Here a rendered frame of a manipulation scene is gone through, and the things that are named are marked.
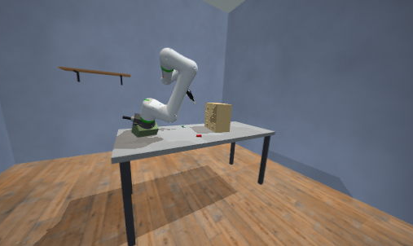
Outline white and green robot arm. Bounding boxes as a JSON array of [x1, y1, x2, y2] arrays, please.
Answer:
[[122, 48, 198, 129]]

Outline small tan chest of drawers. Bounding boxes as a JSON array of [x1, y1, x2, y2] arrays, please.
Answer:
[[211, 103, 232, 133]]

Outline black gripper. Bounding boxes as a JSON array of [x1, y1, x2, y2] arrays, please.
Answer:
[[186, 89, 196, 104]]

